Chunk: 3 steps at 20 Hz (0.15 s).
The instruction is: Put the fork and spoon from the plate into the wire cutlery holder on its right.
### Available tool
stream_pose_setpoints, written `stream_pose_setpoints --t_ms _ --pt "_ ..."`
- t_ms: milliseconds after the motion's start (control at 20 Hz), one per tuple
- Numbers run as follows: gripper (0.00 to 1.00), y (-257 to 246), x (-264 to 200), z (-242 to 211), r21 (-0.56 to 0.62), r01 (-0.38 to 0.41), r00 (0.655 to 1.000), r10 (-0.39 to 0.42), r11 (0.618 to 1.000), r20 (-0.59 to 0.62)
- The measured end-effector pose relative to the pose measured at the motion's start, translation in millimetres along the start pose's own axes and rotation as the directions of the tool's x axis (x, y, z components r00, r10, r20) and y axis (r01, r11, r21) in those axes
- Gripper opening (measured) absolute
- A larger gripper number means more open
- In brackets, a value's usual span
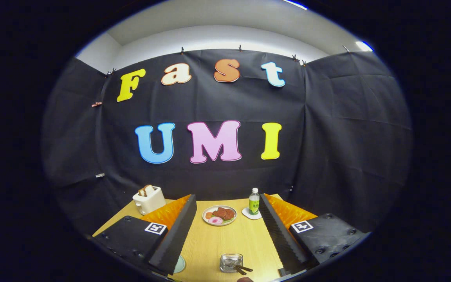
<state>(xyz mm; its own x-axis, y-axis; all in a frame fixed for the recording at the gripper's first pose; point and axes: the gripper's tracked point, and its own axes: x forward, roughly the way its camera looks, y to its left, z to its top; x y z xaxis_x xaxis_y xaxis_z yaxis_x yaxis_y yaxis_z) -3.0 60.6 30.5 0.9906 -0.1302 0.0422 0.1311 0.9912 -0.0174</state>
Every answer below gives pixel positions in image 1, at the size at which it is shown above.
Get white round food plate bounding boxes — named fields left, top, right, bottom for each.
left=202, top=205, right=237, bottom=226

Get perforated metal tray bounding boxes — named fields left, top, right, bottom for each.
left=220, top=253, right=244, bottom=273

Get white square coaster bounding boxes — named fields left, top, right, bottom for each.
left=242, top=207, right=262, bottom=220

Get brown meat slices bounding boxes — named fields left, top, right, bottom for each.
left=213, top=207, right=235, bottom=221

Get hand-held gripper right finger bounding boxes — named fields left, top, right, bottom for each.
left=258, top=193, right=369, bottom=277

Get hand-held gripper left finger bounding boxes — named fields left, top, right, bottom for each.
left=92, top=194, right=197, bottom=276

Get green label plastic bottle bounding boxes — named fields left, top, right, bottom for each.
left=248, top=188, right=260, bottom=216

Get metal spoon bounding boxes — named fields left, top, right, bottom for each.
left=224, top=258, right=253, bottom=272

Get white toaster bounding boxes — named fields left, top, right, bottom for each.
left=132, top=186, right=167, bottom=215

